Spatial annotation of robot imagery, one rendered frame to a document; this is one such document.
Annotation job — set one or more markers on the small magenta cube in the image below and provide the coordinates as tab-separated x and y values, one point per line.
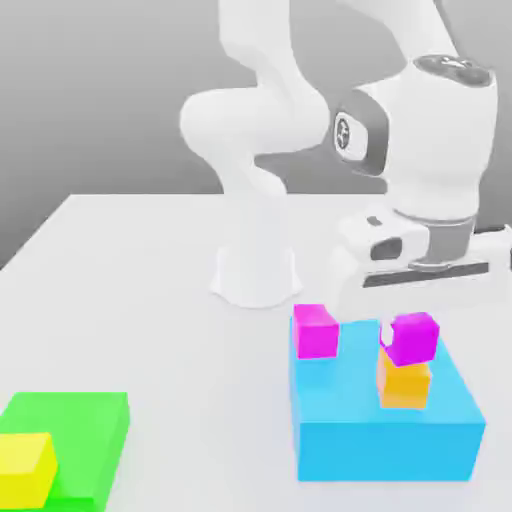
316	334
414	340

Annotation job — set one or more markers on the large blue box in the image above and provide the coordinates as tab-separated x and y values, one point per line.
384	444

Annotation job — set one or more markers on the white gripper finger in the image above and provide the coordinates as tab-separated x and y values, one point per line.
386	334

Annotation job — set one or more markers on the large green box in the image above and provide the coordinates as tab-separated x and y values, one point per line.
88	432

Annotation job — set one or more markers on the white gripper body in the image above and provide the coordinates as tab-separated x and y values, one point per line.
424	294

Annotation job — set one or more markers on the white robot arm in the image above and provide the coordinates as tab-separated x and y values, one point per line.
256	120

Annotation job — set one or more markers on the small orange cube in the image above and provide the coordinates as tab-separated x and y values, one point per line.
404	386

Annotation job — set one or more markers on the small yellow cube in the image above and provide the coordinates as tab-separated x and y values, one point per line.
20	468

